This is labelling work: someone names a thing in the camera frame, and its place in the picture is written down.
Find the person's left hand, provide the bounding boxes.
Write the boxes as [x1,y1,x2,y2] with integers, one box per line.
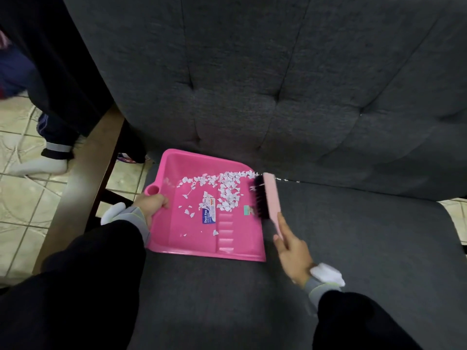
[132,193,170,230]

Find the person's right hand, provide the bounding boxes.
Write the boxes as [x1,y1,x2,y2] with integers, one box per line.
[273,212,316,288]

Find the pink plastic dustpan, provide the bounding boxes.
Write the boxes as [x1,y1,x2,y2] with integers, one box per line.
[144,149,267,262]

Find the pink hand brush black bristles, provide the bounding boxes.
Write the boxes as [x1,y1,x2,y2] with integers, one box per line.
[250,173,284,240]

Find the person's right forearm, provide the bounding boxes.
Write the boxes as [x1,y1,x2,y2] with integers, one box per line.
[305,276,424,350]

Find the person's left forearm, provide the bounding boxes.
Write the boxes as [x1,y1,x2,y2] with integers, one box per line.
[0,206,151,350]

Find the white wrist band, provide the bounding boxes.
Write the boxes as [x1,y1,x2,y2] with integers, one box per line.
[310,262,346,288]
[100,202,127,226]

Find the pile of white paper scraps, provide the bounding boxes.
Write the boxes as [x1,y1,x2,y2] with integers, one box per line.
[177,170,260,237]

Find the brown wooden table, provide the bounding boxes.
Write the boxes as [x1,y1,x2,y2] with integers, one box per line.
[32,105,146,275]

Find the dark grey upholstered armchair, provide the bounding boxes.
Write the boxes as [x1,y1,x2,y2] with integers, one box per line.
[61,0,467,350]

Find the black garment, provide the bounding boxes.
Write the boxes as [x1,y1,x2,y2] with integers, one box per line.
[0,0,147,164]

